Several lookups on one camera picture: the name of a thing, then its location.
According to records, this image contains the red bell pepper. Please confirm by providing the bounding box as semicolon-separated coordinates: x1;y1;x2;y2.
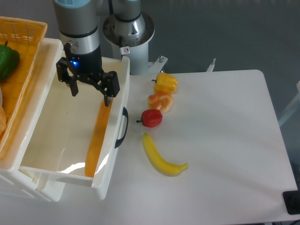
136;109;163;128

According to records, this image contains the black device at edge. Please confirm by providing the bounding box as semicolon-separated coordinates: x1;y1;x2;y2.
282;190;300;215

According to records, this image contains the black drawer handle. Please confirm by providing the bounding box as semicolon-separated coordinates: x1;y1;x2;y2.
115;107;129;148

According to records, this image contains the white drawer cabinet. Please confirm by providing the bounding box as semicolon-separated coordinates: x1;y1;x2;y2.
0;37;130;203

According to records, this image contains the long orange bread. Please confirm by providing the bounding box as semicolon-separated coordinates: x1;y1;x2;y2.
85;100;111;178

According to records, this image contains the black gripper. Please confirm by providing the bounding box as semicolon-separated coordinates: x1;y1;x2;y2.
56;43;120;107

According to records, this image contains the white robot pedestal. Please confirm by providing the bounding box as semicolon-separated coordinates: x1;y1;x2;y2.
103;12;155;75

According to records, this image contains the open white drawer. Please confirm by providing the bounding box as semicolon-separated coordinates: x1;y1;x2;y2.
20;57;130;191

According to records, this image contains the white table bracket right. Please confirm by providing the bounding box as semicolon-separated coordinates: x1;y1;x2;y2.
206;58;216;72

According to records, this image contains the white table bracket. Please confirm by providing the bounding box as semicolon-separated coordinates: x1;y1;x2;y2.
206;58;216;72
148;55;168;75

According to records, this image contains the white table bracket left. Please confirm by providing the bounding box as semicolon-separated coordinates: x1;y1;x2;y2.
148;55;168;75

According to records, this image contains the orange plastic basket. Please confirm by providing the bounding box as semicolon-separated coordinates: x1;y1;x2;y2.
0;16;47;160

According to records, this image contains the green bell pepper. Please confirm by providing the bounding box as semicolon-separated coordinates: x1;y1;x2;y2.
0;41;20;81

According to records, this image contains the yellow bell pepper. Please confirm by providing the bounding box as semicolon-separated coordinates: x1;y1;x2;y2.
152;72;178;94

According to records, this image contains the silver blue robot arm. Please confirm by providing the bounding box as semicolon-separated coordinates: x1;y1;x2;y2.
53;0;146;106

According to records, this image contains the yellow banana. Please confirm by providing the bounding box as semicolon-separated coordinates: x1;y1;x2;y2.
142;133;188;176

